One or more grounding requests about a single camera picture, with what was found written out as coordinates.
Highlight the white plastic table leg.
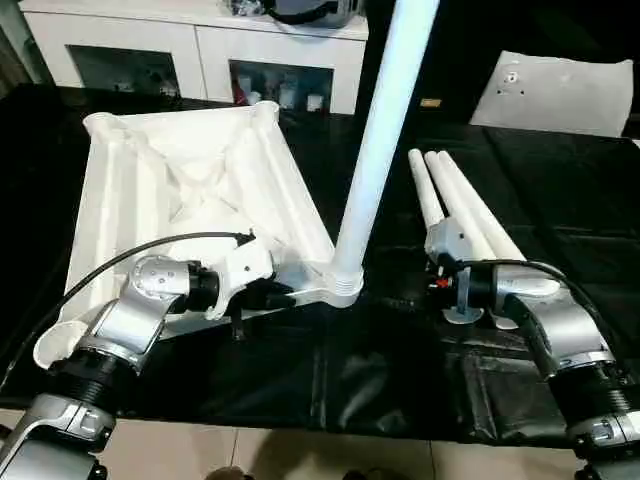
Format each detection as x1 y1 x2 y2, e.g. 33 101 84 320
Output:
424 150 501 263
330 0 442 303
437 150 563 331
407 148 451 251

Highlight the white plastic table top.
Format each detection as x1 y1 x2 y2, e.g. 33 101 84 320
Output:
32 100 364 369

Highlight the white cabinet with glass doors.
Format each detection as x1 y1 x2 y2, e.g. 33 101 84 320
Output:
18 0 371 116

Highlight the small metal clutter pile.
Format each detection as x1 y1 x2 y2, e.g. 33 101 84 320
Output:
225 0 273 21

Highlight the dark round pot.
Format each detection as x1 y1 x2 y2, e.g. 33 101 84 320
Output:
270 0 366 29

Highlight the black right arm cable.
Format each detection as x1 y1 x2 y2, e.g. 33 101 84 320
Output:
445 258 631 381

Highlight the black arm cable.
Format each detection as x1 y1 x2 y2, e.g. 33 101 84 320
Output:
445 258 631 381
0 232 256 386

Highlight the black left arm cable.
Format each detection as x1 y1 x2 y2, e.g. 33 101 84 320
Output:
0 232 256 386

